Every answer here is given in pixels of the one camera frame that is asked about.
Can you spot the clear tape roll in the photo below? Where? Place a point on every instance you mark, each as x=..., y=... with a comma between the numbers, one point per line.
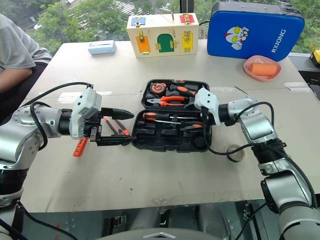
x=236, y=154

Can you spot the orange plastic tool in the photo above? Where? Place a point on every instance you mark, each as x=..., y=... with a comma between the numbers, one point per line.
x=80, y=147

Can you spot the bystander bare forearm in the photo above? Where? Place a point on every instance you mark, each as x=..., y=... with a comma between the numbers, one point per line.
x=13, y=78

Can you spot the yellow black power tool battery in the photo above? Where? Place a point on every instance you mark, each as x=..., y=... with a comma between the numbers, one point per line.
x=315, y=57

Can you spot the black metal bracket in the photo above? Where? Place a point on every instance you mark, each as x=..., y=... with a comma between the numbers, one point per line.
x=115, y=223

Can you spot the black plastic tool case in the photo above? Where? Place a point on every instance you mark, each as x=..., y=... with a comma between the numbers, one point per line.
x=162, y=137

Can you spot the dark window frame post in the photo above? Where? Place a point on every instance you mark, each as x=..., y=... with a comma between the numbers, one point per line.
x=187, y=5

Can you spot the light blue tissue pack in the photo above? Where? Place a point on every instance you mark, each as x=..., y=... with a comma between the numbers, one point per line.
x=102, y=47

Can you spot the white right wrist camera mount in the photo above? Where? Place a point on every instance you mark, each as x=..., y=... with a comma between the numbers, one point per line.
x=207, y=98

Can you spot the wooden lock puzzle box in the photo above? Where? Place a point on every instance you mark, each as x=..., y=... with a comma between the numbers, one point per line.
x=162, y=32

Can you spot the short clear tape strip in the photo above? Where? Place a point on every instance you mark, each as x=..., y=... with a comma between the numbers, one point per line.
x=297, y=86

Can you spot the grey robot chest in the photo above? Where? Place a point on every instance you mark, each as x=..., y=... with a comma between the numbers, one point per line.
x=160, y=235

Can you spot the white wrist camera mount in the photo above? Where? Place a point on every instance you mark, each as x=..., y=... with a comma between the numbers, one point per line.
x=85, y=105
x=207, y=98

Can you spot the orange black tape measure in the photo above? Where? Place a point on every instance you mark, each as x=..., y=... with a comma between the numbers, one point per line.
x=158, y=88

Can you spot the black side table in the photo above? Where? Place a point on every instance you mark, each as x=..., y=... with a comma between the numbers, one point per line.
x=310, y=75

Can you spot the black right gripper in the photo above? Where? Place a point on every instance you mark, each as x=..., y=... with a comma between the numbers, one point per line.
x=208, y=117

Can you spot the long clear tape strip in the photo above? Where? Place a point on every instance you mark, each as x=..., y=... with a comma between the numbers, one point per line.
x=67, y=98

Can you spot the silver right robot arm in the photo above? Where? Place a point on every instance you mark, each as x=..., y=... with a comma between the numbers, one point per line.
x=257, y=125

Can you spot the orange cylinder block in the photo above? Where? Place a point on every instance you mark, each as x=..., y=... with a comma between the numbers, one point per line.
x=265, y=69

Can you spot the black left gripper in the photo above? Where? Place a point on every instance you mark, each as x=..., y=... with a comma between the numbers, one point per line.
x=96, y=125

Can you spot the slim silver shaft screwdriver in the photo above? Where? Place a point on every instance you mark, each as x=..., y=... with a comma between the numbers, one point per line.
x=167, y=121

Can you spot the orange black utility knife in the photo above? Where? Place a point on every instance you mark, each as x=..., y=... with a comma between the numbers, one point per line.
x=118, y=127

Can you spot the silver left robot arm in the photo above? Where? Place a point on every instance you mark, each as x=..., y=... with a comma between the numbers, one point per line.
x=25, y=132

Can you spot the bystander in grey shirt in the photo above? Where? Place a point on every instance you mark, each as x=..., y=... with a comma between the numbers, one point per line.
x=15, y=45

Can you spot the pink plastic bowl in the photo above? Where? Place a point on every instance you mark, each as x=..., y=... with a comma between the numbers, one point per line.
x=250, y=71

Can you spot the blue cartoon print case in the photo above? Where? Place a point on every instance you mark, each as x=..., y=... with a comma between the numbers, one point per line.
x=255, y=32

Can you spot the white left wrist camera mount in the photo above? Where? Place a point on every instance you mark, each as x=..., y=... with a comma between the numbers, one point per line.
x=85, y=105

